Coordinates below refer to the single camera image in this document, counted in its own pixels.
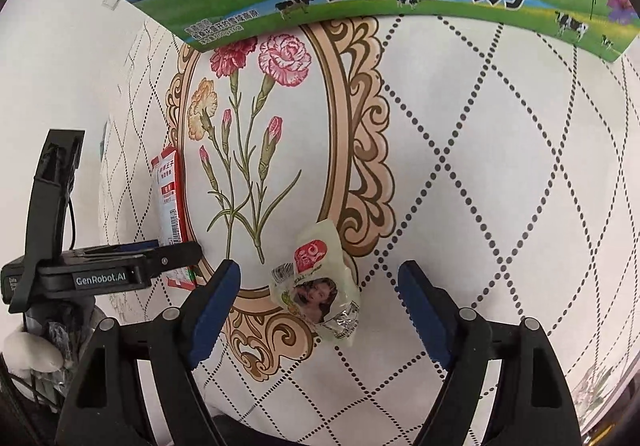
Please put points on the person's left hand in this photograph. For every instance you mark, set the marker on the person's left hand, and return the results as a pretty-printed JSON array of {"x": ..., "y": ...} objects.
[{"x": 30, "y": 351}]

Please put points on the floral printed tablecloth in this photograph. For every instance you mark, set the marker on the floral printed tablecloth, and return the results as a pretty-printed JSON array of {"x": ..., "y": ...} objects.
[{"x": 500, "y": 175}]

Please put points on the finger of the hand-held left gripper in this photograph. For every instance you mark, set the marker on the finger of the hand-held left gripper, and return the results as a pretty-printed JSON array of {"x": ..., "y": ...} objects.
[
  {"x": 135, "y": 245},
  {"x": 172, "y": 258}
]

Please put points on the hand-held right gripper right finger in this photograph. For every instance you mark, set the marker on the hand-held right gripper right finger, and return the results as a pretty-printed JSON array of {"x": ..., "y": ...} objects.
[{"x": 425, "y": 316}]

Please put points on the pale green snack packet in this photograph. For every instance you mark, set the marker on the pale green snack packet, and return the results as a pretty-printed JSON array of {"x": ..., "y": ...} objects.
[{"x": 320, "y": 276}]

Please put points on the long red and white packet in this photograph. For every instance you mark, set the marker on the long red and white packet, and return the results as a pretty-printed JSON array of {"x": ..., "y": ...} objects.
[{"x": 167, "y": 196}]

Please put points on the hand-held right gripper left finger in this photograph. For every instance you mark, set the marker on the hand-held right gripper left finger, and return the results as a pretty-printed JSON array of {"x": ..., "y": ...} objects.
[{"x": 215, "y": 316}]

